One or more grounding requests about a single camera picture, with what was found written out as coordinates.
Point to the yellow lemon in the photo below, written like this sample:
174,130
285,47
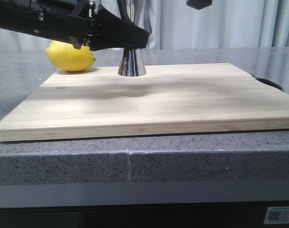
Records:
66,57

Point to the steel jigger with gold band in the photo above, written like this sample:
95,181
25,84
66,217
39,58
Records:
131,62

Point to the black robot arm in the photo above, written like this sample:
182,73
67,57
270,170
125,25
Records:
14,15

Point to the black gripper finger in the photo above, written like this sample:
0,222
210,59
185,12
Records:
199,4

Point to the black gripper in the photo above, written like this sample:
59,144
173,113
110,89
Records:
76,23

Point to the bamboo cutting board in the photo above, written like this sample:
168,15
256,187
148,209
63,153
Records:
168,99

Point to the white QR code label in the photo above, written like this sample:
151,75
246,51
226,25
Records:
276,215

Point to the grey curtain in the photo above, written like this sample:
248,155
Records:
225,24

